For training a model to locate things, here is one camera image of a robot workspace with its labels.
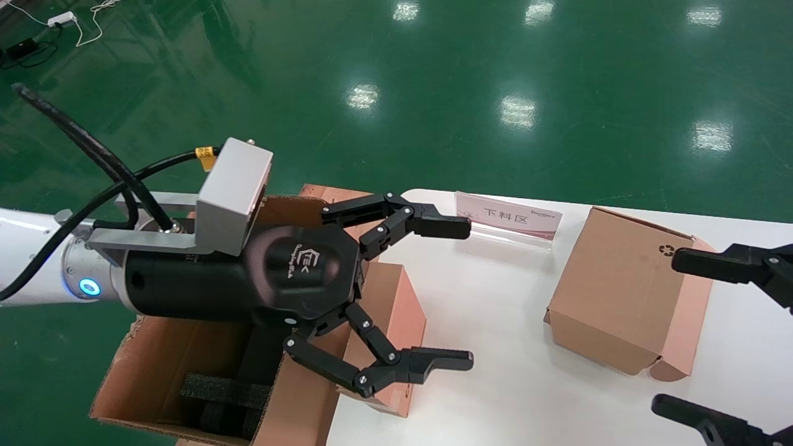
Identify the cardboard box with recycling symbol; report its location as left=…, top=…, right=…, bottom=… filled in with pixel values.
left=544, top=206, right=721, bottom=382

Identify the acrylic sign with red label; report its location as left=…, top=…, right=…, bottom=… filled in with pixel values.
left=454, top=191, right=563, bottom=251

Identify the black floor cable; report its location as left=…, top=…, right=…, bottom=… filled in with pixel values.
left=0, top=25, right=63, bottom=69

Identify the small plain cardboard box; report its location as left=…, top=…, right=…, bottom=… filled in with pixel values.
left=338, top=263, right=427, bottom=418

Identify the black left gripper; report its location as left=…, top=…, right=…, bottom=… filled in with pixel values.
left=124, top=192, right=475, bottom=398

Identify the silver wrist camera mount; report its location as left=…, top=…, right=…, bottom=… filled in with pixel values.
left=87, top=138, right=274, bottom=256

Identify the big open cardboard box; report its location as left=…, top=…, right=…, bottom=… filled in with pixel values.
left=90, top=195, right=372, bottom=446

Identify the braided black looped cable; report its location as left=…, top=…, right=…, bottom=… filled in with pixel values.
left=11, top=82, right=180, bottom=233

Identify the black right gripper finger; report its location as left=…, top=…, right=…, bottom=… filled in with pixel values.
left=651, top=394, right=793, bottom=446
left=672, top=243, right=793, bottom=310

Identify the black foam block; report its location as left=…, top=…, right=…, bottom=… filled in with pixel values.
left=180, top=373, right=276, bottom=440

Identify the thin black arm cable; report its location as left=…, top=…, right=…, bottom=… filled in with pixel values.
left=0, top=146, right=221, bottom=301

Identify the white floor cable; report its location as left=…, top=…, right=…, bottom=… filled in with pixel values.
left=0, top=0, right=50, bottom=27
left=74, top=0, right=120, bottom=48

